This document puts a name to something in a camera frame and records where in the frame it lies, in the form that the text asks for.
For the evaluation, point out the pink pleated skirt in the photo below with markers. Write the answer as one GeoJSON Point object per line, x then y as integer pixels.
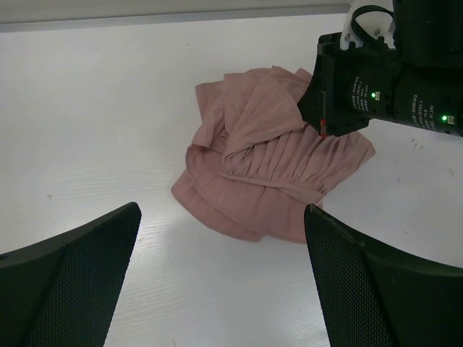
{"type": "Point", "coordinates": [254, 165]}

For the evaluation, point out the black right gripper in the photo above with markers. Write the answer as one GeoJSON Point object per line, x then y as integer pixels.
{"type": "Point", "coordinates": [349, 88]}

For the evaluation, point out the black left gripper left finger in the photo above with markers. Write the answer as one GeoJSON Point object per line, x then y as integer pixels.
{"type": "Point", "coordinates": [63, 291]}

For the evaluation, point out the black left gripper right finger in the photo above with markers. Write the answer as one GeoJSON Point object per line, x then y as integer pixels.
{"type": "Point", "coordinates": [372, 294]}

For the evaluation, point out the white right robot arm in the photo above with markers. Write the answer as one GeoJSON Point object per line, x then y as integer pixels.
{"type": "Point", "coordinates": [428, 41]}

